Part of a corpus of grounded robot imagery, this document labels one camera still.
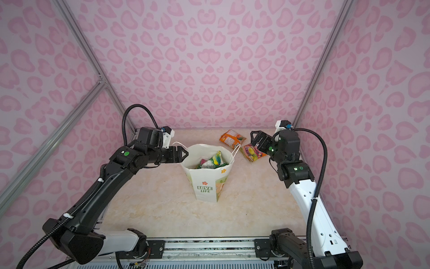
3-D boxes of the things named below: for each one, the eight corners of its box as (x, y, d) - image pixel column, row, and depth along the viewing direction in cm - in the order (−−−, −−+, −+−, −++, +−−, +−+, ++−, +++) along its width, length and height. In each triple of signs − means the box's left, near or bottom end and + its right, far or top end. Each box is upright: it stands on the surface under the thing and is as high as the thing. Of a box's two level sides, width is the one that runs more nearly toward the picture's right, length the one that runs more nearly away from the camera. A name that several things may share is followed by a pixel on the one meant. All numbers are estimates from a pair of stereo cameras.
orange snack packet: (219, 139, 116) (219, 137, 114) (229, 130, 121) (229, 128, 119) (234, 150, 110) (234, 147, 108) (244, 140, 115) (245, 137, 114)
